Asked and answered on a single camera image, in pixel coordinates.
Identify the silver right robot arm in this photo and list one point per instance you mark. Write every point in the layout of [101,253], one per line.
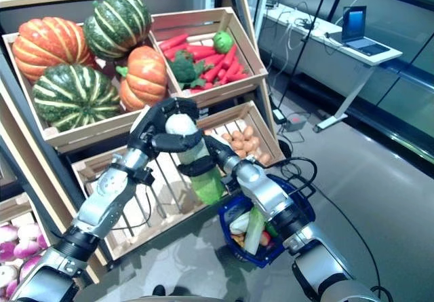
[257,180]

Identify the blue plastic shopping basket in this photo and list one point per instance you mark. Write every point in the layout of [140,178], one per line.
[254,260]

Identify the orange pumpkin with green stem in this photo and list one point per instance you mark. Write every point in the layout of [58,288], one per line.
[144,78]

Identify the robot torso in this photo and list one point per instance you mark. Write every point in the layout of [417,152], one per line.
[152,298]

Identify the grey box red button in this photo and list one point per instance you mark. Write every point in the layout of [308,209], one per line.
[295,123]

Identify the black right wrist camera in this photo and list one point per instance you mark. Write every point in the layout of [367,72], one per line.
[230,183]

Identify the open laptop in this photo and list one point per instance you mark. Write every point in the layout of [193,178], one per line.
[359,30]

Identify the broccoli head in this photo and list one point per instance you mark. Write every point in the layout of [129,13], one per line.
[184,69]

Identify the large orange pumpkin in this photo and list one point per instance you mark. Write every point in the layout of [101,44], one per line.
[51,47]

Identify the green striped pumpkin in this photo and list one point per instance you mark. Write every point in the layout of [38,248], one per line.
[74,96]
[117,25]

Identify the wooden turnip crate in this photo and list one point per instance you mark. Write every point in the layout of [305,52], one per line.
[17,207]

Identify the red carrot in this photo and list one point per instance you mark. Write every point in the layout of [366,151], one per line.
[173,41]
[175,51]
[201,51]
[213,71]
[233,68]
[230,56]
[237,77]

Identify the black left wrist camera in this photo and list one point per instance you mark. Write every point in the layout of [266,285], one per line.
[144,176]

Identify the white and blue box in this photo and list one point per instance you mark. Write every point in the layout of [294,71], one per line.
[390,55]

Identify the black tripod stand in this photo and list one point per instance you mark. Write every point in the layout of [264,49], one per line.
[304,44]

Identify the wooden cabbage crate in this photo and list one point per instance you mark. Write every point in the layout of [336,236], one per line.
[142,241]

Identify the brown potato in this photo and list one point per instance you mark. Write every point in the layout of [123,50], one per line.
[265,159]
[255,143]
[248,131]

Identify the purple white turnip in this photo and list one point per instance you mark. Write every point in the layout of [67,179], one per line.
[26,249]
[7,275]
[28,232]
[6,250]
[30,266]
[8,233]

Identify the wooden pumpkin crate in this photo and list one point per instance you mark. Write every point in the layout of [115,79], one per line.
[88,134]

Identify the wooden potato crate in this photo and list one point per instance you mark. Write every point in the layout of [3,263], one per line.
[268,132]

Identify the red bell pepper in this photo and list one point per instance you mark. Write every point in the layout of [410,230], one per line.
[266,238]

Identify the round green cabbage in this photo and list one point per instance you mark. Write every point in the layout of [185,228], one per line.
[223,41]

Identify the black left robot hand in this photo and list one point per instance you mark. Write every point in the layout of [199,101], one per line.
[146,129]

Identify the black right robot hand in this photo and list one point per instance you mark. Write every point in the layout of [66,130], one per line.
[220,152]

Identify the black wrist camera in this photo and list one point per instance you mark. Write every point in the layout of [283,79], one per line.
[230,183]
[144,176]

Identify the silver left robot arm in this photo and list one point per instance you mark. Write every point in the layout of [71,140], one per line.
[108,193]

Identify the green bell pepper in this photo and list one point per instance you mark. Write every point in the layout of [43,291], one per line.
[271,230]

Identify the wooden carrot crate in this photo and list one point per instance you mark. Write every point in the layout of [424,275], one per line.
[234,88]

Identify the black power adapter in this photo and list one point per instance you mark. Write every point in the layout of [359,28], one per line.
[279,116]

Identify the napa cabbage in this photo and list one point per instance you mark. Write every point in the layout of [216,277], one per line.
[239,224]
[255,230]
[207,186]

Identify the yellow bell pepper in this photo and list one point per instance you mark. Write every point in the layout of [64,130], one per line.
[238,240]

